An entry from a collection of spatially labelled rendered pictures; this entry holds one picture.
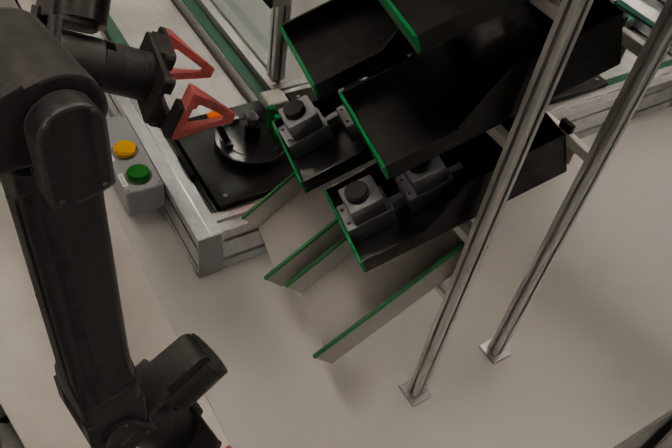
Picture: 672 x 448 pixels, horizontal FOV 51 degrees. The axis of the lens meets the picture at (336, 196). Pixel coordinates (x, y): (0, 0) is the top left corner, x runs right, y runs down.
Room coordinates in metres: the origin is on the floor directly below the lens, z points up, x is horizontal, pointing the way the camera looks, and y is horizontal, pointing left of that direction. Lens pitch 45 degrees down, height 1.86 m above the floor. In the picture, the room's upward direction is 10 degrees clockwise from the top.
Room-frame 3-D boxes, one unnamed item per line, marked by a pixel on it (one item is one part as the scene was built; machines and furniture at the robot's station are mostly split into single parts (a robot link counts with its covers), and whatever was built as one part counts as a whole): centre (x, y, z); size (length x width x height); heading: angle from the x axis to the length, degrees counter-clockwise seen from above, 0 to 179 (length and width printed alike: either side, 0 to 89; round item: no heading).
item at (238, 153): (0.98, 0.17, 0.98); 0.14 x 0.14 x 0.02
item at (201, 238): (1.10, 0.46, 0.91); 0.89 x 0.06 x 0.11; 38
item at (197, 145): (0.98, 0.17, 0.96); 0.24 x 0.24 x 0.02; 38
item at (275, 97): (1.12, 0.16, 0.97); 0.05 x 0.05 x 0.04; 38
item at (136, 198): (0.91, 0.40, 0.93); 0.21 x 0.07 x 0.06; 38
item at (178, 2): (1.23, 0.34, 0.91); 0.84 x 0.28 x 0.10; 38
